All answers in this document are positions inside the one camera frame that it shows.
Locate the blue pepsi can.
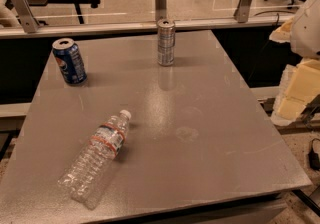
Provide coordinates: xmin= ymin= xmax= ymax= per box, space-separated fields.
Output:
xmin=52 ymin=38 xmax=87 ymax=85

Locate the left metal bracket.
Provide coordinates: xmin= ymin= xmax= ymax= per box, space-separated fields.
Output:
xmin=11 ymin=0 xmax=39 ymax=33

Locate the metal bracket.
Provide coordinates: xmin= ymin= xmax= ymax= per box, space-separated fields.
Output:
xmin=11 ymin=0 xmax=39 ymax=33
xmin=155 ymin=0 xmax=167 ymax=21
xmin=234 ymin=0 xmax=252 ymax=23

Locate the yellow foam padded gripper finger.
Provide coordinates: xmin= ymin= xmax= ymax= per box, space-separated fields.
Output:
xmin=271 ymin=58 xmax=320 ymax=126

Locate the middle metal bracket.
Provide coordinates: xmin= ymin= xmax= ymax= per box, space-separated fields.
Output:
xmin=155 ymin=0 xmax=167 ymax=21

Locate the black cable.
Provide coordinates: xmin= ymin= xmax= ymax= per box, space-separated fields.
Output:
xmin=253 ymin=9 xmax=298 ymax=26

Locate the silver energy drink can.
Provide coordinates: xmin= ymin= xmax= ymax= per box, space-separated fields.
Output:
xmin=157 ymin=19 xmax=175 ymax=66

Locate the black power adapter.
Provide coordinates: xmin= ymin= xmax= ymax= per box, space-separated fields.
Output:
xmin=308 ymin=140 xmax=320 ymax=171

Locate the clear plastic water bottle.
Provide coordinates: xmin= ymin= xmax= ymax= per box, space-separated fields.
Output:
xmin=58 ymin=110 xmax=131 ymax=202

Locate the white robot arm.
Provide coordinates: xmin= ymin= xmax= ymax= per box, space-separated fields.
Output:
xmin=269 ymin=0 xmax=320 ymax=126

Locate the right metal bracket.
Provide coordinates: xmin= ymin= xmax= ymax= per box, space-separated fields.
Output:
xmin=234 ymin=0 xmax=252 ymax=23

